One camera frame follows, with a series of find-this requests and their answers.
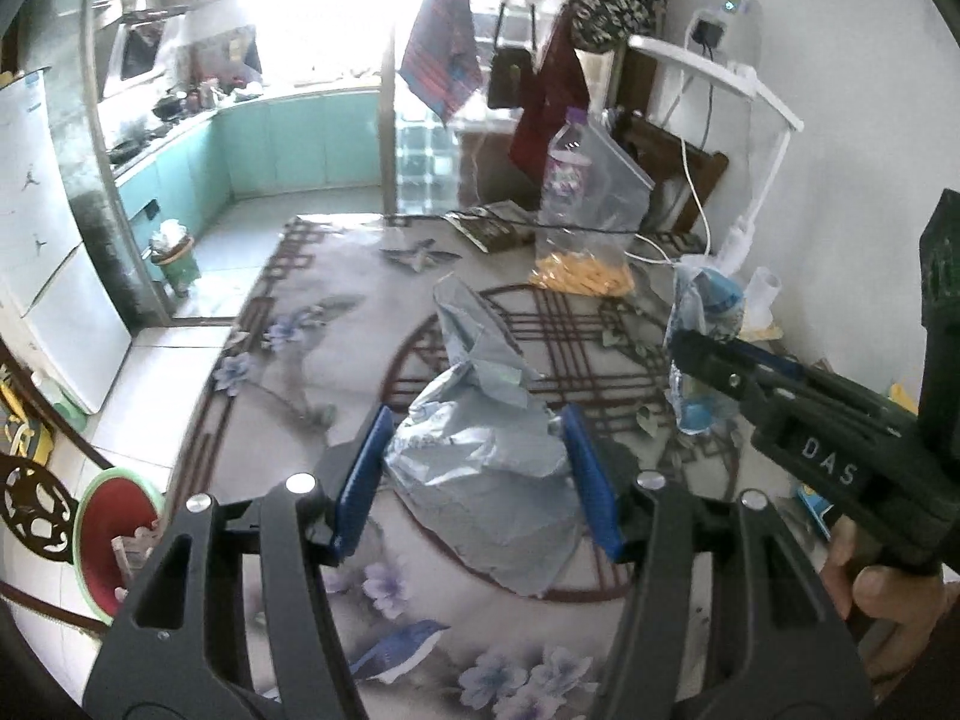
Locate black wall charger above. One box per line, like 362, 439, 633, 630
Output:
688, 9, 728, 54

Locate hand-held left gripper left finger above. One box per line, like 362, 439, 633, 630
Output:
82, 405, 396, 720

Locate black hanging bag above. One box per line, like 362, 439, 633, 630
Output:
487, 0, 538, 113

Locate dark snack packet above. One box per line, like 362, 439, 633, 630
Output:
442, 202, 538, 254

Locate white refrigerator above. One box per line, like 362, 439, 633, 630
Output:
0, 71, 133, 416

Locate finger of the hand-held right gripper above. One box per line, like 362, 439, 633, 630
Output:
721, 336, 922, 419
667, 328, 797, 427

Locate range hood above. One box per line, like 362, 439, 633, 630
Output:
97, 4, 193, 84

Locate floral fabric bag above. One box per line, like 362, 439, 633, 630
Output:
569, 0, 668, 56

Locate clear bag blue contents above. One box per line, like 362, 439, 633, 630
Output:
663, 255, 752, 437

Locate plaid hanging cloth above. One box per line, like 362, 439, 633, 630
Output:
397, 0, 485, 129

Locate carved dark wooden chair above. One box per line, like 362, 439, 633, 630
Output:
0, 341, 107, 564

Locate grey blue bag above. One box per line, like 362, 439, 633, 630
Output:
384, 275, 588, 602

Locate red basin green rim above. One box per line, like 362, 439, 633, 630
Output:
75, 467, 165, 626

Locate green white plastic bag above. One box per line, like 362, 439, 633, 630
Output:
34, 375, 88, 433

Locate green trash bin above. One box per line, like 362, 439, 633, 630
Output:
148, 219, 200, 300

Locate plastic bottle purple label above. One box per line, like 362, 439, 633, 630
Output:
541, 107, 596, 230

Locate clear zip bag yellow snacks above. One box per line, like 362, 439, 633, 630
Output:
529, 111, 656, 296

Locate bright window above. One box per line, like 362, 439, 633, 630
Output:
225, 0, 429, 92

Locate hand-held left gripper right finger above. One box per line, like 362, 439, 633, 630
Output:
561, 402, 876, 720

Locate teal kitchen cabinets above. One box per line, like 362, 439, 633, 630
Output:
112, 90, 384, 242

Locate white desk lamp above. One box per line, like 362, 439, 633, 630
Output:
628, 33, 806, 275

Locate dark red hanging cloth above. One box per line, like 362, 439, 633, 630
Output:
508, 7, 590, 185

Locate person's right hand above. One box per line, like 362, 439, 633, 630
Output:
820, 519, 948, 666

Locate brown wooden chair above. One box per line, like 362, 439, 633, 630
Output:
611, 111, 731, 236

